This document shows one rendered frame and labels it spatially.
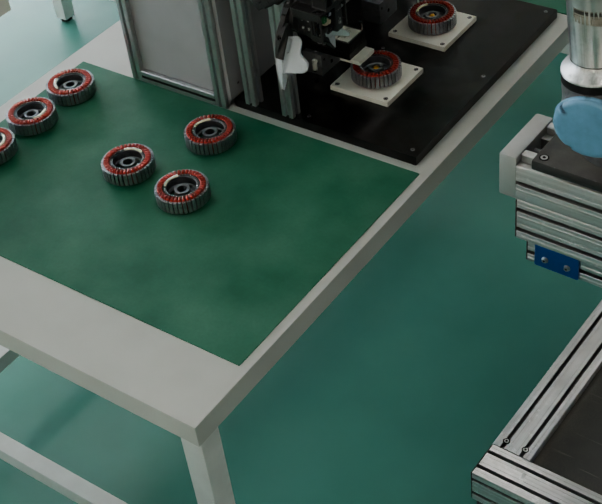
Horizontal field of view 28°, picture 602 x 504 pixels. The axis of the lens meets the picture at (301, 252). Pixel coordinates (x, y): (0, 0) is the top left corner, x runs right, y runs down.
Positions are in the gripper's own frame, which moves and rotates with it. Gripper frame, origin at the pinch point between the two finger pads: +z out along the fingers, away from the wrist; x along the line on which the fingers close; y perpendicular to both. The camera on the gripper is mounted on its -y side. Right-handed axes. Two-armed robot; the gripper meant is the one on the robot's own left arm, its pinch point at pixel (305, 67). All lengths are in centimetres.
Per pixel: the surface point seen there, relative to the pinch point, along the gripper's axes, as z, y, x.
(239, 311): 40.1, -3.1, -23.3
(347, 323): 115, -32, 43
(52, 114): 37, -77, 2
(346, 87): 37, -24, 42
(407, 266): 115, -31, 69
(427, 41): 37, -19, 66
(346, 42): 28, -26, 45
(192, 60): 30, -55, 27
